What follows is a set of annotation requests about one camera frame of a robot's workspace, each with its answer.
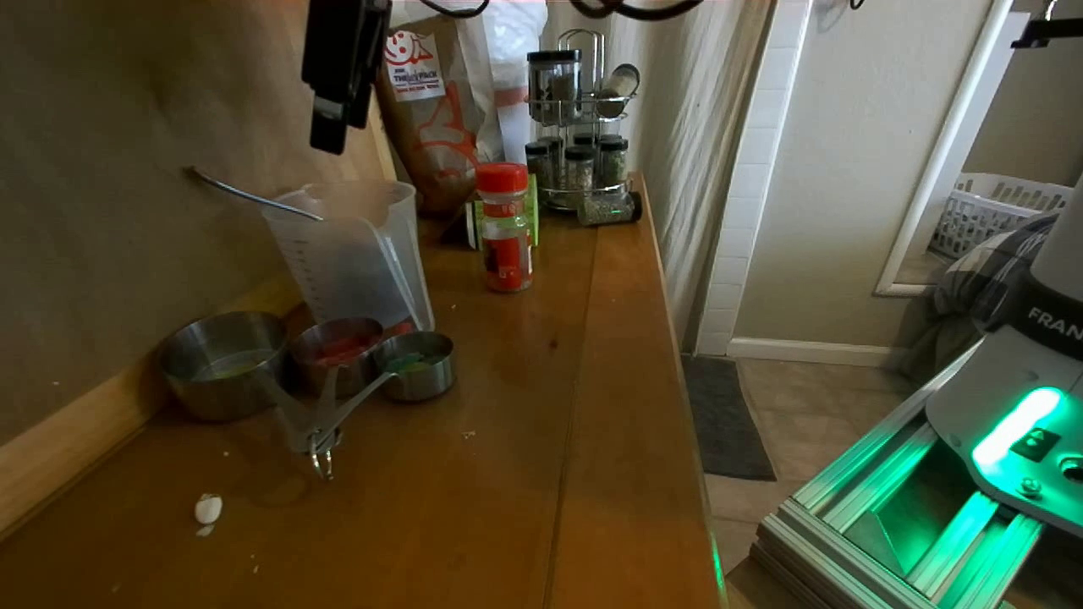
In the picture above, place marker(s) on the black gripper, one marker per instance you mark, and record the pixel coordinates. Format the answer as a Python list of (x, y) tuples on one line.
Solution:
[(343, 49)]

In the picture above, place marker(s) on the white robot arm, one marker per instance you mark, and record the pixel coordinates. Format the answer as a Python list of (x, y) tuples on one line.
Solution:
[(1011, 406)]

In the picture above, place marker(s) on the clear plastic measuring jar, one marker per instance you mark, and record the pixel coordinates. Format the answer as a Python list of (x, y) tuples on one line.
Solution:
[(358, 256)]

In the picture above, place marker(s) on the brown paper bag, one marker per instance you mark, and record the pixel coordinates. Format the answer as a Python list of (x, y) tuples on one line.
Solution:
[(436, 95)]

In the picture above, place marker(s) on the red spice bottle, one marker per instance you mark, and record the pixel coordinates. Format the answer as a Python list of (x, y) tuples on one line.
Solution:
[(505, 250)]

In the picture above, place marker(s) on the rotating spice rack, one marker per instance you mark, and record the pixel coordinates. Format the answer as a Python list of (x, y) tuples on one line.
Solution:
[(578, 102)]

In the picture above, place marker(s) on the green small box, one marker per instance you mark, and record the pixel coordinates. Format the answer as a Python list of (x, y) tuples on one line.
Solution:
[(530, 212)]

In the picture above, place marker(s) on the medium steel measuring cup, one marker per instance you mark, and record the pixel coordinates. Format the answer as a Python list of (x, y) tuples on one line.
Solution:
[(335, 358)]

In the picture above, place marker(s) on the small steel measuring cup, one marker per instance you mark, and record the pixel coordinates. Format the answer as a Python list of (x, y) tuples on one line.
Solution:
[(408, 365)]

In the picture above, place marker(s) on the large steel measuring cup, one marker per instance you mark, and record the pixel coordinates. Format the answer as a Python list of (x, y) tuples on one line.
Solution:
[(231, 365)]

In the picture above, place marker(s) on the dark floor mat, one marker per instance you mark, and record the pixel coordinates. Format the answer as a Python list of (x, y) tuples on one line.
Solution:
[(726, 429)]

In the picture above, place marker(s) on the white laundry basket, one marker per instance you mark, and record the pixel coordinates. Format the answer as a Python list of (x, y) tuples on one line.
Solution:
[(985, 205)]

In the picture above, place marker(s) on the plaid grey blanket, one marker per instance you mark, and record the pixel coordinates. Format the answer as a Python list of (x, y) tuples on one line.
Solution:
[(969, 293)]

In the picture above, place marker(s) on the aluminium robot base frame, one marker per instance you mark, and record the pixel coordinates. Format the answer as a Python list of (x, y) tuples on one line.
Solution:
[(895, 523)]

